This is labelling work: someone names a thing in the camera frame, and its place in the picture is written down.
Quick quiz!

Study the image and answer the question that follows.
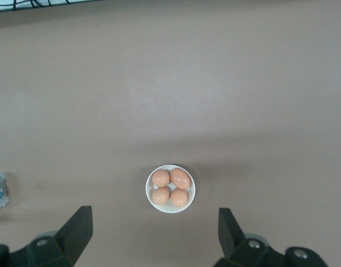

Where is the white round bowl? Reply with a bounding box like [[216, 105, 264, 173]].
[[145, 164, 196, 214]]

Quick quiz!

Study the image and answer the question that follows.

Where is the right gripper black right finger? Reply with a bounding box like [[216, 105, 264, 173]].
[[214, 207, 286, 267]]

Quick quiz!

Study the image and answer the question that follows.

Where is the brown egg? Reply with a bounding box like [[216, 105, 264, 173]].
[[170, 167, 191, 190], [151, 169, 170, 187], [151, 186, 170, 204], [170, 189, 189, 207]]

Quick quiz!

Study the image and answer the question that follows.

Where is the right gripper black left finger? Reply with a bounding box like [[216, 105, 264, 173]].
[[10, 205, 93, 267]]

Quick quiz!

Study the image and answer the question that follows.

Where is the clear plastic egg box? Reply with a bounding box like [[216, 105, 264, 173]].
[[0, 171, 10, 224]]

